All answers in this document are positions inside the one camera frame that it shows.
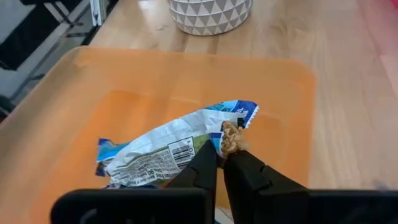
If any succulent in white patterned pot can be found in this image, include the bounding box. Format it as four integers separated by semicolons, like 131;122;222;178
167;0;253;36

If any translucent orange plastic bin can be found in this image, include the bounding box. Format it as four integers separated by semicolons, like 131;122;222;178
0;45;317;224

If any black aluminium table frame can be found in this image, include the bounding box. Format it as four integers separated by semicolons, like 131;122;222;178
0;0;121;118

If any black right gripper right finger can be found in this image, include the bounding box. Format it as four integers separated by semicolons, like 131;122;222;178
223;150;312;224

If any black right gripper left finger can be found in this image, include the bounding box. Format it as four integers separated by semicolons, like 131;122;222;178
167;139;218;192

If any blue and white granola bar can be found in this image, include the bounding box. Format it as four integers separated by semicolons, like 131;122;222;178
105;100;259;187

